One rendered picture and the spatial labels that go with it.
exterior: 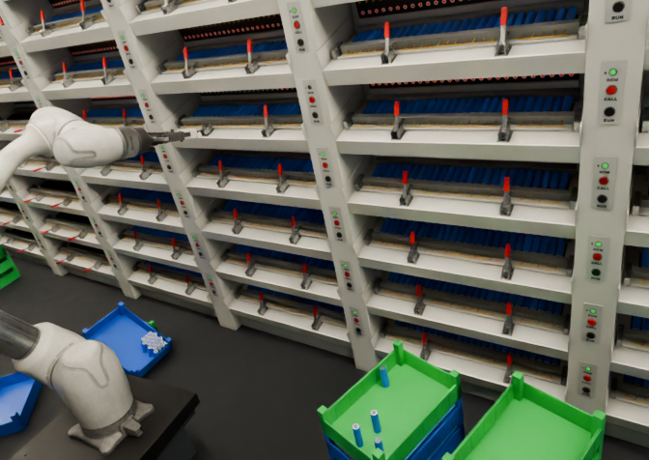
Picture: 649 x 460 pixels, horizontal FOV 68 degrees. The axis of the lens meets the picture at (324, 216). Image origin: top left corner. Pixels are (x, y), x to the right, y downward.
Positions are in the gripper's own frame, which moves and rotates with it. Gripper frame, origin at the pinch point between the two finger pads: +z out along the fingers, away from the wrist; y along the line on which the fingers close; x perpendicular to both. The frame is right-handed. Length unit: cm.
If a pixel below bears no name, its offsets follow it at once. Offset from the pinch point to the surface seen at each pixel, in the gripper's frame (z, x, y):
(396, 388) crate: -6, -65, 76
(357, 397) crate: -13, -66, 68
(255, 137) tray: 7.7, -1.7, 22.5
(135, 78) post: 1.7, 18.3, -24.0
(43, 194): 21, -36, -142
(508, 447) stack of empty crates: -12, -66, 105
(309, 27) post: -1, 27, 51
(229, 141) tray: 7.7, -3.1, 11.2
